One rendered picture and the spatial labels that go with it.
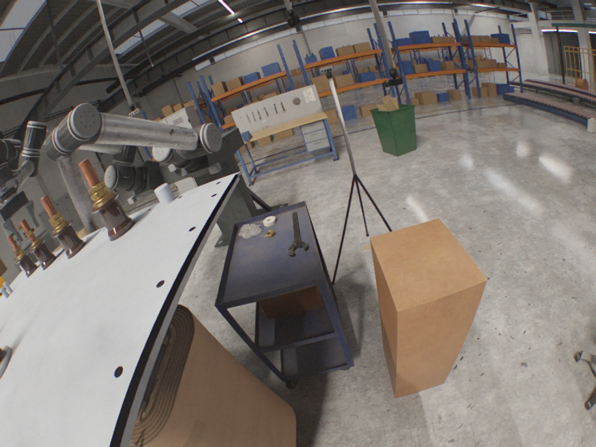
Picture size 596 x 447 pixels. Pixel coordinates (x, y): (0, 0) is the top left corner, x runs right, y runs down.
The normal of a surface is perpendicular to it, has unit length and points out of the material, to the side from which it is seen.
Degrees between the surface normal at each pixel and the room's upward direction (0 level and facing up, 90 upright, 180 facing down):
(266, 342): 0
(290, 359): 0
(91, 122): 95
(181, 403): 90
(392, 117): 94
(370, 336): 0
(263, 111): 90
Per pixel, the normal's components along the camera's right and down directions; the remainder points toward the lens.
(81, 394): -0.29, -0.81
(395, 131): 0.30, 0.48
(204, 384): 0.95, -0.26
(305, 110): 0.00, 0.53
